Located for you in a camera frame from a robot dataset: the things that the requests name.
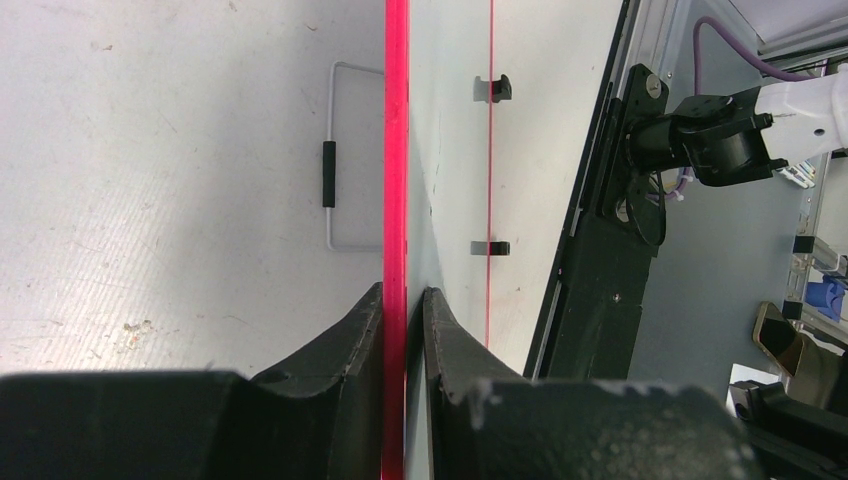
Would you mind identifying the pink-framed whiteboard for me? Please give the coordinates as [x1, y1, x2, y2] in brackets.
[383, 1, 492, 479]

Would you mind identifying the white wire whiteboard stand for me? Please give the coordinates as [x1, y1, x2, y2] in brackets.
[321, 61, 385, 253]

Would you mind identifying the blue object outside cell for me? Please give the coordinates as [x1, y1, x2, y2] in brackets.
[805, 276, 846, 322]

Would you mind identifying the black whiteboard clip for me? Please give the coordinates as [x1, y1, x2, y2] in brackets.
[473, 74, 513, 103]
[470, 241, 511, 256]

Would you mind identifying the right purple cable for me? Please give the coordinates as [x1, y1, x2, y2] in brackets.
[662, 16, 813, 203]

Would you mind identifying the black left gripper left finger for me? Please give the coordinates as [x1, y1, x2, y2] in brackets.
[1, 284, 383, 479]

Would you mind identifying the aluminium table frame rail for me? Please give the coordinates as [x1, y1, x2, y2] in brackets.
[611, 1, 691, 98]

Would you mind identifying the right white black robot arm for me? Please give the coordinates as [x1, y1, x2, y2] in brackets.
[626, 65, 847, 187]

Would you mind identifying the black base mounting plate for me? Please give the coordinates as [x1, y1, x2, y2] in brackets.
[523, 1, 658, 380]

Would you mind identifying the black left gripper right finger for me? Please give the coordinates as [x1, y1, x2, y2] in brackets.
[422, 287, 762, 479]

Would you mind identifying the brown object outside cell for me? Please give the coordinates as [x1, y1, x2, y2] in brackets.
[752, 302, 847, 416]

